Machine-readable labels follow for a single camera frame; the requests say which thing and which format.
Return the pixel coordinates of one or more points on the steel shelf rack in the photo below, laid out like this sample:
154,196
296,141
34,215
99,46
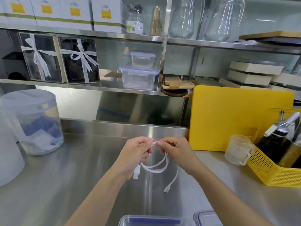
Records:
145,42

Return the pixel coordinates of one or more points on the clear lidded container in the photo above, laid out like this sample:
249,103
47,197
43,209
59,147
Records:
205,218

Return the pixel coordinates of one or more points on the white round container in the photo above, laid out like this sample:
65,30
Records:
9,160

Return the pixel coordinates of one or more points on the person's left forearm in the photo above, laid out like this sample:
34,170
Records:
94,200

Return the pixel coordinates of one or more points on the cream flat box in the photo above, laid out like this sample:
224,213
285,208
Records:
256,67
250,77

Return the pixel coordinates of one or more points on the small wooden block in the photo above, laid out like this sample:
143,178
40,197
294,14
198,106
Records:
172,80

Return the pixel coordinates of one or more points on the yellow cutting board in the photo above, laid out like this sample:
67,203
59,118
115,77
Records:
235,117

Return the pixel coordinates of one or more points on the person's left thumb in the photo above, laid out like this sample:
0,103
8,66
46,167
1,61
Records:
147,140

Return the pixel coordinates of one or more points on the wooden board on shelf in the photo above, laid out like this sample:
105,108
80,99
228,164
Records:
270,36

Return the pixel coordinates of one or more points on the yellow plastic basket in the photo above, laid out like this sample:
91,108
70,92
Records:
270,162

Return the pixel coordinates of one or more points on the bundle of wooden sticks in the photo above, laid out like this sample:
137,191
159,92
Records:
156,21

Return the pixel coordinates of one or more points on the round clear plastic container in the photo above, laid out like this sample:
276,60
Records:
33,122

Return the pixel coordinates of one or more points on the person's right thumb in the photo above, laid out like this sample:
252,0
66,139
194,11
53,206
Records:
164,141

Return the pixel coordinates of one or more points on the person's right hand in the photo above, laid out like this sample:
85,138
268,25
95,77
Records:
180,150

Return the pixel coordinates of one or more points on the large clear food container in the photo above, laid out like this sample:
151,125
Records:
138,77

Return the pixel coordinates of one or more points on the dark round wooden plate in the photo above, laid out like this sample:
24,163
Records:
174,92

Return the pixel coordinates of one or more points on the clear container with blue lid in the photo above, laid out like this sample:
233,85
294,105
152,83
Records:
150,220

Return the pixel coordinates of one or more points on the wooden tray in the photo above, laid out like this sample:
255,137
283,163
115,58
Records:
180,85

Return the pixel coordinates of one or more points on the small clear food container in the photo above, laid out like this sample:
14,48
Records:
141,59

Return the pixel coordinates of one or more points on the person's right forearm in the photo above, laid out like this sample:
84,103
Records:
218,195

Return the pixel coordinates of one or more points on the dark oil bottle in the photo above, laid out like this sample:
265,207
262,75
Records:
275,143

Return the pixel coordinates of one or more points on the black gift box with ribbon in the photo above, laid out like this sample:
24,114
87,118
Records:
78,59
40,57

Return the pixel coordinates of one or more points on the clear measuring cup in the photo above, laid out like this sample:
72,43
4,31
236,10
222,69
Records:
237,150

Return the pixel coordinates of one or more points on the person's left hand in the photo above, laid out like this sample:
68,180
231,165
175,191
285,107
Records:
132,152

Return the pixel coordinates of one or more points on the white box with yellow label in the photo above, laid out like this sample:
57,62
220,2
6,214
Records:
77,12
49,11
16,10
108,15

